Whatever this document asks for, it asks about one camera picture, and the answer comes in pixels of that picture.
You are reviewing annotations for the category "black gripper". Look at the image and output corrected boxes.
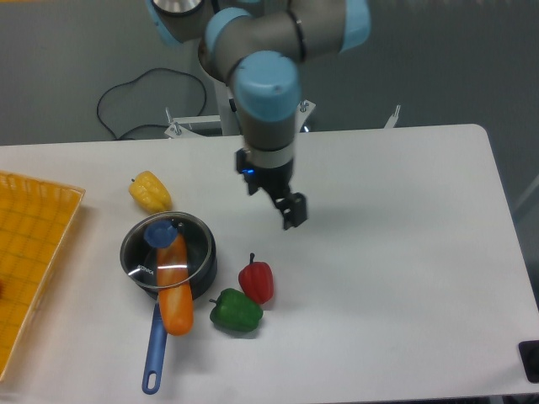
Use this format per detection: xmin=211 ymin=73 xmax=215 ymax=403
xmin=235 ymin=149 xmax=308 ymax=231

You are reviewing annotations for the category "glass lid blue knob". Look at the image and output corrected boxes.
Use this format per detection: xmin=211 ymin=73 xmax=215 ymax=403
xmin=119 ymin=211 xmax=214 ymax=290

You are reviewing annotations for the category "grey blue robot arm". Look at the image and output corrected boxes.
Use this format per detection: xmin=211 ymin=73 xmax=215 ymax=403
xmin=147 ymin=1 xmax=371 ymax=229

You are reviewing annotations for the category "red toy bell pepper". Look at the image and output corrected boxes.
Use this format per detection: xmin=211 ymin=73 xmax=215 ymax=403
xmin=238 ymin=252 xmax=275 ymax=305

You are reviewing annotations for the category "green toy bell pepper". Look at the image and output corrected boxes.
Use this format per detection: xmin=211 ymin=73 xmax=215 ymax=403
xmin=210 ymin=288 xmax=264 ymax=332

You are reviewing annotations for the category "yellow toy bell pepper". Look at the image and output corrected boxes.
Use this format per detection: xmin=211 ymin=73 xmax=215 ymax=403
xmin=128 ymin=171 xmax=173 ymax=214

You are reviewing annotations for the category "orange toy baguette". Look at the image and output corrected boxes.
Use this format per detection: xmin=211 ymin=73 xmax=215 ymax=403
xmin=157 ymin=235 xmax=194 ymax=336

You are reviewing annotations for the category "orange plastic basket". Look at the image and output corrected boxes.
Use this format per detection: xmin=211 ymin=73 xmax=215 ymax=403
xmin=1 ymin=171 xmax=85 ymax=379

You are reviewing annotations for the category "black corner device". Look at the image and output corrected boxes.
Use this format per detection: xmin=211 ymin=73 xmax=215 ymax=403
xmin=518 ymin=340 xmax=539 ymax=384

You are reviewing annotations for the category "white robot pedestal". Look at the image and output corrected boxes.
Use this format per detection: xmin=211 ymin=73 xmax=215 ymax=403
xmin=197 ymin=50 xmax=245 ymax=136

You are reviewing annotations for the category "white metal base frame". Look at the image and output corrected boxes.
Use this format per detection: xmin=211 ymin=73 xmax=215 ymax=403
xmin=163 ymin=99 xmax=402 ymax=139

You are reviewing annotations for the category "dark pot blue handle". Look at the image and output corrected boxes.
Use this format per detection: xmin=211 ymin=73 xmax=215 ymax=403
xmin=120 ymin=212 xmax=217 ymax=395

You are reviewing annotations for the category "black floor cable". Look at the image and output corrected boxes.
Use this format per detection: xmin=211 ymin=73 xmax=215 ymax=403
xmin=96 ymin=67 xmax=208 ymax=141

